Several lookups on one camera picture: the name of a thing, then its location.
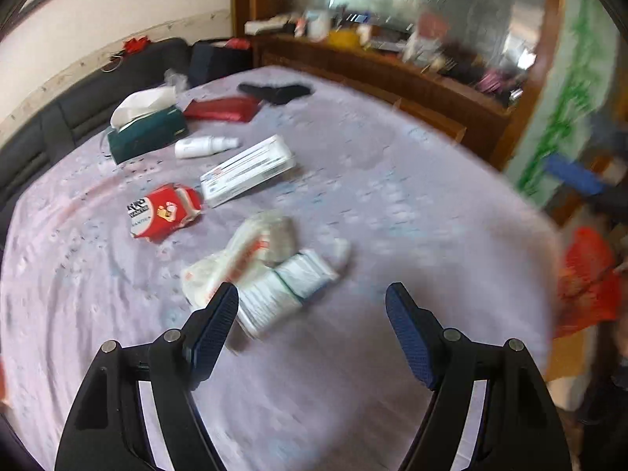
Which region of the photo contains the red white snack wrapper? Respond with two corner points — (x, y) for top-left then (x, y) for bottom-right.
(127, 183), (202, 240)

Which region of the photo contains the wooden glass partition cabinet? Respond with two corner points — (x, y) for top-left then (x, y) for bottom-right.
(231, 0), (624, 207)

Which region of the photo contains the white spray bottle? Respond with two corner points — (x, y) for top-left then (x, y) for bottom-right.
(175, 136), (241, 159)

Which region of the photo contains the long white medicine box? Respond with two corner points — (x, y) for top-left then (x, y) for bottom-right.
(200, 135), (296, 208)

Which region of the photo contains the dark green tissue box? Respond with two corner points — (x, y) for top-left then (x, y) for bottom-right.
(108, 106), (188, 164)

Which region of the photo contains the red flat pouch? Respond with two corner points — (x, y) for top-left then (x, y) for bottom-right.
(183, 97), (261, 123)

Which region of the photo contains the black leather sofa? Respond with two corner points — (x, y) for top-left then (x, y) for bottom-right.
(1, 37), (190, 207)

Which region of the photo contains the black sock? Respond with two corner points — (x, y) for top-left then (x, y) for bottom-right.
(237, 83), (313, 105)

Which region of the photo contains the clear plastic bag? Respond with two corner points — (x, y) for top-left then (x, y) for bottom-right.
(164, 69), (190, 94)

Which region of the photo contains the dark blue bag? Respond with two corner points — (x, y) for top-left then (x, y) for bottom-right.
(187, 38), (253, 87)

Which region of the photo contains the red item on sofa back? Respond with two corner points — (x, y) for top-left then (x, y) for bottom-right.
(101, 35), (151, 73)

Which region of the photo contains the white cup on shelf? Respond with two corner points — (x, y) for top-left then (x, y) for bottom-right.
(305, 10), (331, 42)

